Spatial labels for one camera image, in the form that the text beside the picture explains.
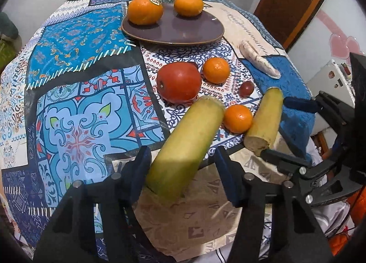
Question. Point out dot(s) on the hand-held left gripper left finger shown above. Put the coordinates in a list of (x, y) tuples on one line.
[(144, 161)]

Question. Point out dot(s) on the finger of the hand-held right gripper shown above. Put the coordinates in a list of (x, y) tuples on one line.
[(286, 163), (300, 105)]

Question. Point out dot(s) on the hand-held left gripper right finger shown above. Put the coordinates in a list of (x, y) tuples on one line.
[(226, 171)]

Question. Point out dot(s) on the thick green sugarcane piece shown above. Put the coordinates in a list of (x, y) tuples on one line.
[(183, 143)]

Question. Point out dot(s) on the small mandarin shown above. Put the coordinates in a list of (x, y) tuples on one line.
[(216, 70), (238, 119)]

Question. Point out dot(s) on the small dark red fruit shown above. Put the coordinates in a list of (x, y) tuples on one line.
[(246, 88)]

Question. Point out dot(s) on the peeled pomelo segment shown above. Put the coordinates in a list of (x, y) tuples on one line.
[(258, 58)]

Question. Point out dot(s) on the red apple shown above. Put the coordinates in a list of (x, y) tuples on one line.
[(180, 81)]

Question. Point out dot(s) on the white box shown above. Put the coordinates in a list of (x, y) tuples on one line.
[(328, 77)]

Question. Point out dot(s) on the white cloth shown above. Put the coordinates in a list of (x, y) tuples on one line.
[(328, 217)]

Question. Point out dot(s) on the white sliding door pink hearts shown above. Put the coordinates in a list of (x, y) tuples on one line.
[(328, 31)]

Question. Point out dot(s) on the orange quilted cloth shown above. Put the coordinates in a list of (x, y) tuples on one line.
[(353, 228)]

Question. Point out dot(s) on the dark brown wooden door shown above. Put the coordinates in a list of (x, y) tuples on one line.
[(288, 3)]

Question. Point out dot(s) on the blue patterned tablecloth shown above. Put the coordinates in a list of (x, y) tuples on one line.
[(71, 80)]

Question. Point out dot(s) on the large plain orange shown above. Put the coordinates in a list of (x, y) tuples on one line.
[(188, 5)]

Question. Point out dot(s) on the large orange with sticker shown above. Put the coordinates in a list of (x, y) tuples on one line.
[(143, 11)]

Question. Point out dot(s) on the green bag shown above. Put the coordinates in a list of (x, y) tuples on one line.
[(8, 51)]

